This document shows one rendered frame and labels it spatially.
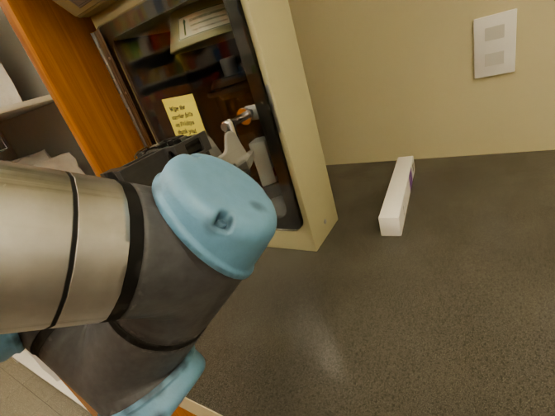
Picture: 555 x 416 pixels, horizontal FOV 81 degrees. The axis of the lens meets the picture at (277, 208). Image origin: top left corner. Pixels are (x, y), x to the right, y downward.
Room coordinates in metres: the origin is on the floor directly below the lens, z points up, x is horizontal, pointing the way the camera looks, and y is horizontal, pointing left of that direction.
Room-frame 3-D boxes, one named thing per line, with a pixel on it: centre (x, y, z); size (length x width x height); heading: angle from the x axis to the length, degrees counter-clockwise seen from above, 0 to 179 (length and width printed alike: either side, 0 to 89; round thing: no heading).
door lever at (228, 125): (0.49, 0.02, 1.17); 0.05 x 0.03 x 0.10; 142
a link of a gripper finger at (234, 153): (0.44, 0.03, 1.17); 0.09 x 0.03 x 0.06; 138
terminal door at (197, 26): (0.58, 0.09, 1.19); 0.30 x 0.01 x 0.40; 52
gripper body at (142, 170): (0.37, 0.11, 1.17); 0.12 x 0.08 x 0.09; 142
